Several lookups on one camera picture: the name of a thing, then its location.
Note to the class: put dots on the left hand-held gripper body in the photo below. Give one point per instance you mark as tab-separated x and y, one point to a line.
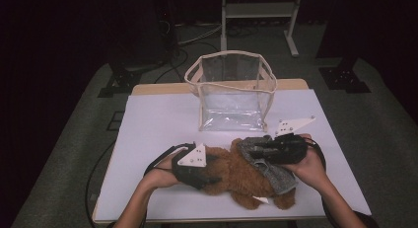
189	175

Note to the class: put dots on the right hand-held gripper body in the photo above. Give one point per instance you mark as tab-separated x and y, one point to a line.
291	150

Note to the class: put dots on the brown teddy bear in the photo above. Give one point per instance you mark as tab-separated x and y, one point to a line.
236	175

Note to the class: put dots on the clear bag with beige trim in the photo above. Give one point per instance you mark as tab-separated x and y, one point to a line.
230	106

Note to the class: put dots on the person's left hand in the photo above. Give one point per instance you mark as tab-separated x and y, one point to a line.
161	177

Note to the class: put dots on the person's right hand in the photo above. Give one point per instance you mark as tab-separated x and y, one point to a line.
312	172

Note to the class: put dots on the black stand base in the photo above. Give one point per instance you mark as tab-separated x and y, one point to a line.
121	80
343	78

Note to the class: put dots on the black equipment stand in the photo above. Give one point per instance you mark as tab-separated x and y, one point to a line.
167	24

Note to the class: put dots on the white metal frame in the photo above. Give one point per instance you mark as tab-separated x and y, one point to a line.
259	10

